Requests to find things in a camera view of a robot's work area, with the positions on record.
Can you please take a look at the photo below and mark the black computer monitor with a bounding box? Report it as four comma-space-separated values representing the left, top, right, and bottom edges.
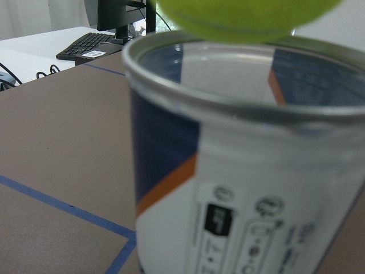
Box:
97, 0, 156, 45

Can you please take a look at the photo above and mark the white tennis ball can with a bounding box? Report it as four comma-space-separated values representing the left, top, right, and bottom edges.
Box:
123, 31, 364, 273

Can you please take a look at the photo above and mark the yellow tennis ball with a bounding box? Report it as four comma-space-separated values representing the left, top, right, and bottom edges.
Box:
157, 0, 340, 43

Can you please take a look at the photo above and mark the black keyboard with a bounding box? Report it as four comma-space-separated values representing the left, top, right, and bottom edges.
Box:
56, 33, 123, 61

